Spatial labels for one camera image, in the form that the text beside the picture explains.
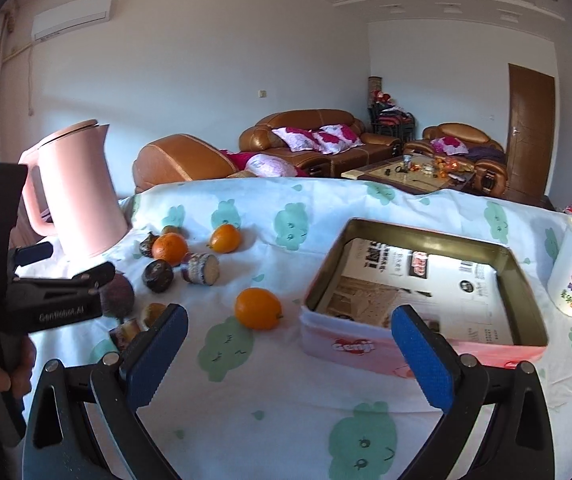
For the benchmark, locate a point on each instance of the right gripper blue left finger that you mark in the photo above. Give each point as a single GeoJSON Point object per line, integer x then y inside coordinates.
{"type": "Point", "coordinates": [120, 389]}

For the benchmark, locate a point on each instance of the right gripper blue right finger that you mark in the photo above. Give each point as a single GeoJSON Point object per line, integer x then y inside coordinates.
{"type": "Point", "coordinates": [456, 385]}

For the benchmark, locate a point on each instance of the purple round passion fruit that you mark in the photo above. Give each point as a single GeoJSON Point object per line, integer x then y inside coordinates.
{"type": "Point", "coordinates": [117, 298]}

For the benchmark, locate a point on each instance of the dark round mangosteen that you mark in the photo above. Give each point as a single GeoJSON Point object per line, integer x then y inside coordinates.
{"type": "Point", "coordinates": [158, 276]}

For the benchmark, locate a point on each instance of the cut sugarcane piece patterned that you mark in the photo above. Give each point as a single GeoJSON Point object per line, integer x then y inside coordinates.
{"type": "Point", "coordinates": [200, 268]}

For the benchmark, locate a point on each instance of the orange kumquat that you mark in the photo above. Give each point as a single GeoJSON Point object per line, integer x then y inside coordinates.
{"type": "Point", "coordinates": [258, 309]}
{"type": "Point", "coordinates": [225, 239]}

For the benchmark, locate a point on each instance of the cut purple sugarcane chunk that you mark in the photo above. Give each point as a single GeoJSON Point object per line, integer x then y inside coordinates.
{"type": "Point", "coordinates": [123, 334]}

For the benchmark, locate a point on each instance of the small brown kiwi fruit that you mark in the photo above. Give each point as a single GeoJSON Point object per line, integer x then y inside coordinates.
{"type": "Point", "coordinates": [151, 313]}

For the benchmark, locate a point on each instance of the newspaper lining in tin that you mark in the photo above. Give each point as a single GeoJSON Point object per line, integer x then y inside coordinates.
{"type": "Point", "coordinates": [456, 298]}

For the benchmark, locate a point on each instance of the pink electric kettle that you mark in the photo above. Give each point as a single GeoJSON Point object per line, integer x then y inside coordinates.
{"type": "Point", "coordinates": [69, 194]}

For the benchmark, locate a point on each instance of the white cloud print tablecloth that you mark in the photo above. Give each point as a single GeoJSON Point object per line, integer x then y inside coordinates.
{"type": "Point", "coordinates": [271, 417]}

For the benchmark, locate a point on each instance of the pink metal tin box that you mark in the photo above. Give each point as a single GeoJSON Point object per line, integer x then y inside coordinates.
{"type": "Point", "coordinates": [373, 348]}

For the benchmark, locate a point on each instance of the dark dried mangosteen far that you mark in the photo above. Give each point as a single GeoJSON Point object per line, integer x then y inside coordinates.
{"type": "Point", "coordinates": [145, 247]}

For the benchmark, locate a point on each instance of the large orange tangerine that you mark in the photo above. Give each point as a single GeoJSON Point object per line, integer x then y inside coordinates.
{"type": "Point", "coordinates": [170, 247]}

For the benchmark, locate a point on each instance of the small brown fruit far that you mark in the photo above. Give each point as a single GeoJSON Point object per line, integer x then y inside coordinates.
{"type": "Point", "coordinates": [171, 230]}

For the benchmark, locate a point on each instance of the brown leather armchair near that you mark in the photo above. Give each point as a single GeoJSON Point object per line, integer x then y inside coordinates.
{"type": "Point", "coordinates": [178, 158]}

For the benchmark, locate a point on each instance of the brown leather armchair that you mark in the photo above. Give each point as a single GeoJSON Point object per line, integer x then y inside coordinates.
{"type": "Point", "coordinates": [178, 158]}
{"type": "Point", "coordinates": [486, 155]}

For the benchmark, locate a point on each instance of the wooden coffee table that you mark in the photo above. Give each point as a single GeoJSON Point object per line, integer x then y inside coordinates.
{"type": "Point", "coordinates": [417, 174]}

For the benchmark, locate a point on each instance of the pink pillow on far armchair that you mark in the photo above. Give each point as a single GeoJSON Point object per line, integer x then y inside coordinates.
{"type": "Point", "coordinates": [449, 146]}

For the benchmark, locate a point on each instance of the brown leather armchair far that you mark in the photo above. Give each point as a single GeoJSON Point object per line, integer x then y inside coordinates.
{"type": "Point", "coordinates": [486, 155]}

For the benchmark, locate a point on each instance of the brown leather three-seat sofa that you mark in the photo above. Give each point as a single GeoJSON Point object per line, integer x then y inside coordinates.
{"type": "Point", "coordinates": [376, 148]}

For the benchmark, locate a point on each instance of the light pink cushion near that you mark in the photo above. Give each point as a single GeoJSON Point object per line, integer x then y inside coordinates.
{"type": "Point", "coordinates": [268, 166]}

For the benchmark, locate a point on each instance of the pink floral pillow right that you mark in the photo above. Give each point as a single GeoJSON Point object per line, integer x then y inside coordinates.
{"type": "Point", "coordinates": [336, 139]}

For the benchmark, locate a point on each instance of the pink floral pillow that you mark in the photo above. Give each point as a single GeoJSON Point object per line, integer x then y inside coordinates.
{"type": "Point", "coordinates": [336, 139]}
{"type": "Point", "coordinates": [298, 140]}

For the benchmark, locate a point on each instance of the black chair with clothes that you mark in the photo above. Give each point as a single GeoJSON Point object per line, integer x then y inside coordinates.
{"type": "Point", "coordinates": [389, 119]}

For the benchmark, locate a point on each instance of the pink floral pillow left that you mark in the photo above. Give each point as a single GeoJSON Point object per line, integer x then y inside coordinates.
{"type": "Point", "coordinates": [298, 140]}

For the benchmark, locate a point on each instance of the brown wooden door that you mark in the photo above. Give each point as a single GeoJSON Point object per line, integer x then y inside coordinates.
{"type": "Point", "coordinates": [531, 129]}

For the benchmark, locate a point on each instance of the white wall air conditioner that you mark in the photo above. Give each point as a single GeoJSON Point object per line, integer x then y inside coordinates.
{"type": "Point", "coordinates": [68, 17]}

